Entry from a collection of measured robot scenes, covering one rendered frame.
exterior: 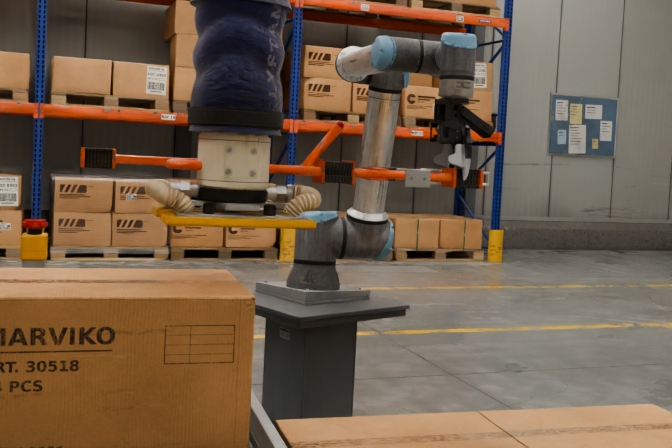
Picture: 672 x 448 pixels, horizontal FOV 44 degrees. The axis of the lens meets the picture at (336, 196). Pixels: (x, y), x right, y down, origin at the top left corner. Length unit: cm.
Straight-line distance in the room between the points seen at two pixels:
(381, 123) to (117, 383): 139
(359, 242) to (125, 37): 784
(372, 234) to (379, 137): 34
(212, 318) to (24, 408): 42
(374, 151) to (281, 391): 89
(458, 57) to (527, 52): 1025
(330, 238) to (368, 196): 20
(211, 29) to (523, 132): 1055
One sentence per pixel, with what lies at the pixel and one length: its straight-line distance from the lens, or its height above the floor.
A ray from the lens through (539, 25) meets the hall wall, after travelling 1254.
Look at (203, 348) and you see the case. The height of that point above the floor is 84.
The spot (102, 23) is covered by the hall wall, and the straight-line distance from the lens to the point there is 1048.
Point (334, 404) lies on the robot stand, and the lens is 298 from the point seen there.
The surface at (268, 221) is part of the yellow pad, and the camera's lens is 187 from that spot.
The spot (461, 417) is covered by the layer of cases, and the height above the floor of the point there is 54.
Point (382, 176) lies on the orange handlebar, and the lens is 207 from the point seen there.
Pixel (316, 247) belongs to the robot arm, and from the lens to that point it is 287.
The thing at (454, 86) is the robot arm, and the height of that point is 145.
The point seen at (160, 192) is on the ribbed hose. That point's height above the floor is 116.
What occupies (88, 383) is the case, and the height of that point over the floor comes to 77.
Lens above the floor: 127
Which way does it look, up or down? 3 degrees down
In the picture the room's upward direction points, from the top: 3 degrees clockwise
